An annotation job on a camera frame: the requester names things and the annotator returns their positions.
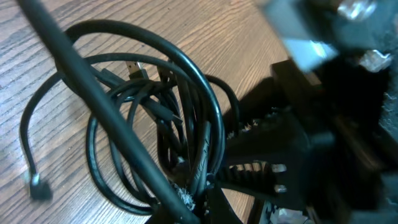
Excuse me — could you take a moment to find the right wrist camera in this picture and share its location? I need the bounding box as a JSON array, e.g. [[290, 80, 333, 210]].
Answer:
[[255, 0, 397, 73]]

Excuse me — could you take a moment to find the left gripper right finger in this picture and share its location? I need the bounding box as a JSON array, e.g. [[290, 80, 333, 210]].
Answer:
[[205, 182, 242, 224]]

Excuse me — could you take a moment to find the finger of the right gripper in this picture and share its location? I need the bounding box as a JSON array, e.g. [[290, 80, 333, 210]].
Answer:
[[216, 161, 306, 210]]

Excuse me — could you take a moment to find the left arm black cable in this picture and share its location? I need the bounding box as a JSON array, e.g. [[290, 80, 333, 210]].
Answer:
[[17, 0, 201, 224]]

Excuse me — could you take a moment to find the black usb cable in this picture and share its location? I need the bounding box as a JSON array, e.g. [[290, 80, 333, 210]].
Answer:
[[19, 19, 242, 216]]

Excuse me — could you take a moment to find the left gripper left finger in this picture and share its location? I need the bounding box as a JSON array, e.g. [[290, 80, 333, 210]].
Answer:
[[146, 183, 201, 224]]

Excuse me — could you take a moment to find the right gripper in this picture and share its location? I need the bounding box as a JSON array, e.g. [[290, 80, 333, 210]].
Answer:
[[223, 57, 397, 223]]

